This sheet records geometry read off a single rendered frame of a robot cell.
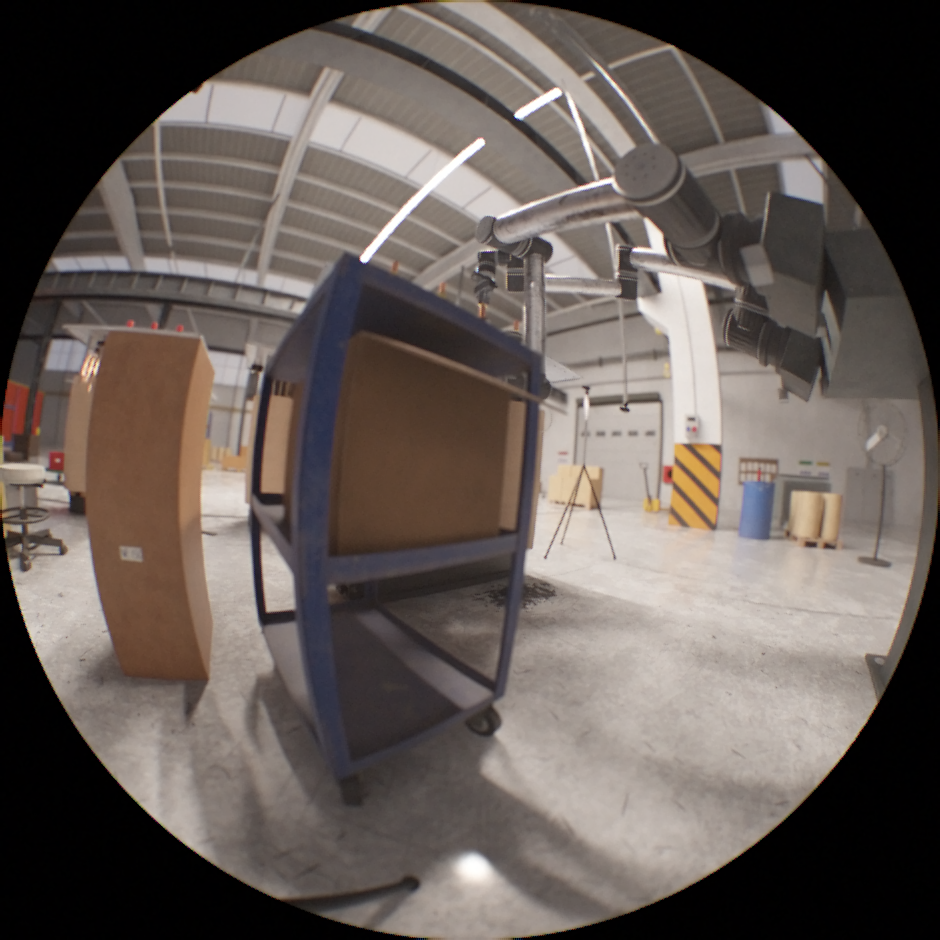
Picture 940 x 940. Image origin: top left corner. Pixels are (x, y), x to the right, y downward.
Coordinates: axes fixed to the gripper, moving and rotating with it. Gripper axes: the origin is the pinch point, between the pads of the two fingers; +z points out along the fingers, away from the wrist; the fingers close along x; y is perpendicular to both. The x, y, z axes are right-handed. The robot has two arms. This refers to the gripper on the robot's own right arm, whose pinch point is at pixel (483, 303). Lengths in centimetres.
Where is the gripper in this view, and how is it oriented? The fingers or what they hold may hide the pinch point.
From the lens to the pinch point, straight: 175.1
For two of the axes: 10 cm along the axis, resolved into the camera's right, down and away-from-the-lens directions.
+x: -6.1, -0.5, 7.9
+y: 7.9, 0.7, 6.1
